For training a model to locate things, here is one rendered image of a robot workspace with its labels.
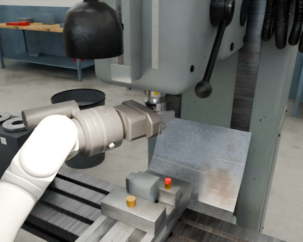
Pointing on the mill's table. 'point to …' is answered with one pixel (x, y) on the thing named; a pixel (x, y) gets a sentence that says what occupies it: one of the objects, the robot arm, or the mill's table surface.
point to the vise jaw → (135, 214)
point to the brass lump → (131, 201)
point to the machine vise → (126, 232)
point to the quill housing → (170, 46)
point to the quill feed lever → (215, 10)
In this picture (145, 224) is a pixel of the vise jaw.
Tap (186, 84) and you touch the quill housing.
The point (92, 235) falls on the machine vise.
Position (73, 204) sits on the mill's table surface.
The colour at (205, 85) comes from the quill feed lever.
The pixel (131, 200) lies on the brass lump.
